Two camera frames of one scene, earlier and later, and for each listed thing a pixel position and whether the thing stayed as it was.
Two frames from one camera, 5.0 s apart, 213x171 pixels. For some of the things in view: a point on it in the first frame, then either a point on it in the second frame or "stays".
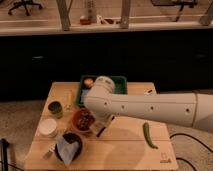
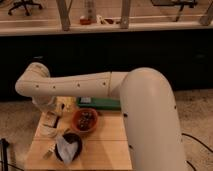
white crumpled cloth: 66,150 stays
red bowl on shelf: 85,21 stays
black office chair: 24,3 stays
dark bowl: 70,138 stays
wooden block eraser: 98,128 -> 49,118
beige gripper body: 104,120 -> 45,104
